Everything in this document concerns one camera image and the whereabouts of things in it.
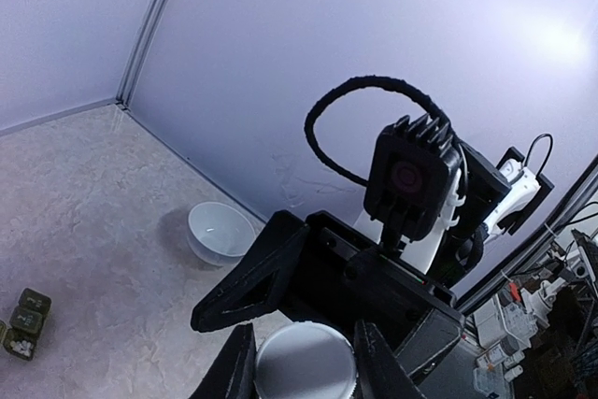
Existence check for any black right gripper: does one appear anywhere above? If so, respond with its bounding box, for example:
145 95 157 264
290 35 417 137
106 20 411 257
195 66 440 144
191 210 464 380

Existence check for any white pill bottle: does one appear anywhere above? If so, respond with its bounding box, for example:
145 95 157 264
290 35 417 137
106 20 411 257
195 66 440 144
254 321 358 399

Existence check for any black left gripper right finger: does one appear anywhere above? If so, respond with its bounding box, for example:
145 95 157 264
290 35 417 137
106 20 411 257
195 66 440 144
353 320 420 399

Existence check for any right camera black cable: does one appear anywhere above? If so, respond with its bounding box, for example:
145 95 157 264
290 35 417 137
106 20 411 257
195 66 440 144
304 74 454 185

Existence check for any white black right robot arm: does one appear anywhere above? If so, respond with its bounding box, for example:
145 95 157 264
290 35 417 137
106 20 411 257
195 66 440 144
191 147 553 383

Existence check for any white bowl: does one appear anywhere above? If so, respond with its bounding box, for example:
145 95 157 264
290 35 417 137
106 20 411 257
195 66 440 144
186 202 256 266

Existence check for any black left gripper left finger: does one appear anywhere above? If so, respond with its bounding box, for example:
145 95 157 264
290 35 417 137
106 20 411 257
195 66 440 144
190 323 256 399

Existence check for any right aluminium frame post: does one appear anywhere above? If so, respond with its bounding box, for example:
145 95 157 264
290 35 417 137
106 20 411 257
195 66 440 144
115 0 168 109

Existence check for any green pill organizer box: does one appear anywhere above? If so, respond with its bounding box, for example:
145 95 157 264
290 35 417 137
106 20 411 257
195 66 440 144
1 288 52 362

